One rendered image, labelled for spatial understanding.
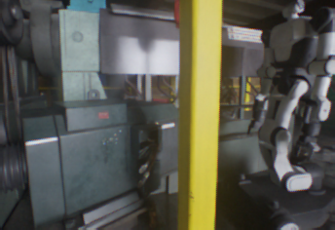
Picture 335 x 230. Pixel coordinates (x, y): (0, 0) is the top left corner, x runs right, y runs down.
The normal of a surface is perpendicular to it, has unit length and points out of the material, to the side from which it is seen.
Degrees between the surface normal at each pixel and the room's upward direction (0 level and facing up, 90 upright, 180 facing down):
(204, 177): 90
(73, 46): 90
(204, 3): 90
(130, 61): 90
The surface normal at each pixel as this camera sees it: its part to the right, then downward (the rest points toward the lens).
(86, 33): 0.37, 0.11
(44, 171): 0.65, 0.09
